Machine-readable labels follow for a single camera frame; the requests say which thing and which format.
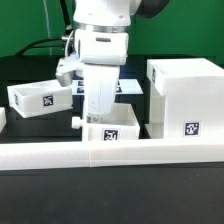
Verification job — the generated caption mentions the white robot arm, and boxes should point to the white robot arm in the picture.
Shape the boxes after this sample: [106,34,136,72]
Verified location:
[73,0,170,118]

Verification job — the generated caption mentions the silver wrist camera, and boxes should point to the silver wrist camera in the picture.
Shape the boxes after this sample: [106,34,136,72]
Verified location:
[55,55,83,87]

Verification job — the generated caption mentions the fiducial marker sheet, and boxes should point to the fiducial marker sheet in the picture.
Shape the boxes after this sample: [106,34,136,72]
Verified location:
[70,79,143,95]

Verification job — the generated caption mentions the white drawer tray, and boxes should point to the white drawer tray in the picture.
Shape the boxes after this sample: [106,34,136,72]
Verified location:
[7,80,73,118]
[71,103,140,141]

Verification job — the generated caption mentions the white front drawer tray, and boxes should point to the white front drawer tray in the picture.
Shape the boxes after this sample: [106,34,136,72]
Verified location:
[71,103,140,141]

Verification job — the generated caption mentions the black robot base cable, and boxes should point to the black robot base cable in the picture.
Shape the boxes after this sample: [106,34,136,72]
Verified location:
[14,35,75,57]

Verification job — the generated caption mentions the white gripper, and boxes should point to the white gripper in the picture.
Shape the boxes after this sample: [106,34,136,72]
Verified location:
[83,64,120,119]

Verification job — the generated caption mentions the white left fence rail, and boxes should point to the white left fence rail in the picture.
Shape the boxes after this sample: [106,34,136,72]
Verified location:
[0,107,6,133]

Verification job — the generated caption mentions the white fence rail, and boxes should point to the white fence rail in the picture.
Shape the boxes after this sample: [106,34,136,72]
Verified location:
[0,138,224,171]
[0,107,6,133]

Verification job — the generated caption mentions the black upright cable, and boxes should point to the black upright cable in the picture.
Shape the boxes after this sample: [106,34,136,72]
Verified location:
[59,0,75,38]

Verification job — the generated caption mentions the white front fence rail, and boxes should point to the white front fence rail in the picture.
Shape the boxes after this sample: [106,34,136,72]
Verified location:
[0,138,224,171]

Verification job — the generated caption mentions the white drawer cabinet box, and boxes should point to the white drawer cabinet box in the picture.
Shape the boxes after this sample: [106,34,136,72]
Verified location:
[147,58,224,138]

